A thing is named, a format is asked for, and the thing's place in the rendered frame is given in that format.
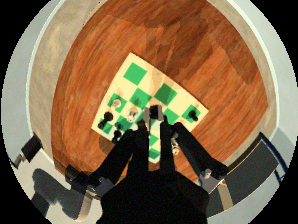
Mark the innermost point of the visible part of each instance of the green and cream chessboard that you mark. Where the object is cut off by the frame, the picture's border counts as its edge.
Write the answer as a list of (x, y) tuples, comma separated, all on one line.
[(138, 85)]

